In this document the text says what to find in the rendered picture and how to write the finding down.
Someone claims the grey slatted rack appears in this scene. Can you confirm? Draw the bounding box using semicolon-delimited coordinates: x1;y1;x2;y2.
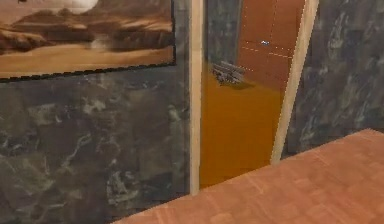
211;60;247;86

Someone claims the framed brown landscape picture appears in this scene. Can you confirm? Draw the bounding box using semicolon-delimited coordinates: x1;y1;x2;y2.
0;0;177;83

